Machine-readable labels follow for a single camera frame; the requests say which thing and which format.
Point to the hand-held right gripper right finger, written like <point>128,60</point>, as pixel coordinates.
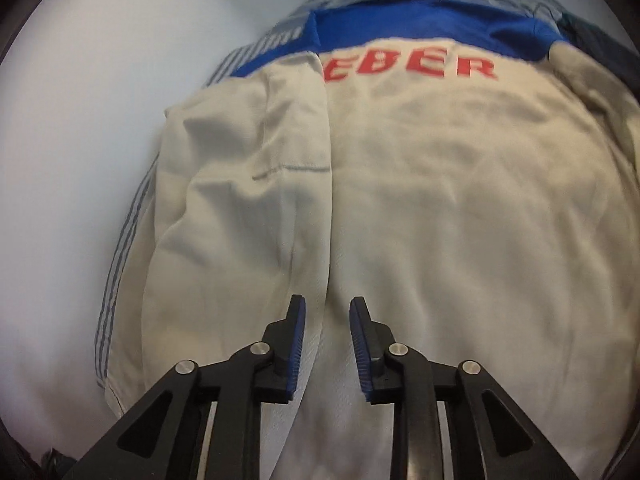
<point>359,345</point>

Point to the beige trousers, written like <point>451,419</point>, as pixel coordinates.
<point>425,185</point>

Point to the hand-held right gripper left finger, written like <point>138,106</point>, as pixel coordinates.
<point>296,345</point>

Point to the blue white striped bed blanket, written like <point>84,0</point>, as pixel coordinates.
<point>120,270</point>

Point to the dark blue cloth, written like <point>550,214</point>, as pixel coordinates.
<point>595,40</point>

